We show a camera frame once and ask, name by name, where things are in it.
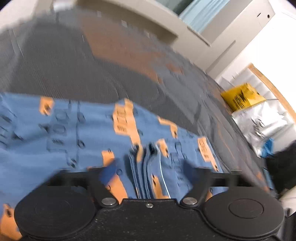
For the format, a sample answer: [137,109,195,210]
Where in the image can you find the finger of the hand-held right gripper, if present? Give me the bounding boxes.
[260,138,275,158]

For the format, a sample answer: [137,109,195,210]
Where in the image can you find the wooden bed headboard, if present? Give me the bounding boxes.
[248,64,296,116]

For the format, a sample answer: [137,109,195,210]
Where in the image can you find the clear plastic bag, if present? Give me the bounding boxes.
[231,99,294,157]

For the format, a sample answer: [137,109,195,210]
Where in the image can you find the blue pants with orange cars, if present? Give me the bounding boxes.
[0,92,228,241]

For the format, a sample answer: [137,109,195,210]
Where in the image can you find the yellow shopping bag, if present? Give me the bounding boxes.
[221,83,266,112]

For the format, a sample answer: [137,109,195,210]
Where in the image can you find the grey quilted bed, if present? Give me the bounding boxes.
[0,9,270,193]

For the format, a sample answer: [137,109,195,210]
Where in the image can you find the light blue curtain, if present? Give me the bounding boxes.
[179,0,230,33]

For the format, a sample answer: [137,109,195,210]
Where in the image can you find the beige wardrobe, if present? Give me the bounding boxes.
[187,0,276,73]

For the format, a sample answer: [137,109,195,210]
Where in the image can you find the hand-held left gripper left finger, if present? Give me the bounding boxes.
[45,160,120,208]

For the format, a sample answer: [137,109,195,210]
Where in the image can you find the beige window seat cabinet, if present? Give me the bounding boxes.
[76,0,211,47]

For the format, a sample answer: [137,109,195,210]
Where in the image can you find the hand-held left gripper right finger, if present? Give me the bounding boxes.
[179,161,242,207]

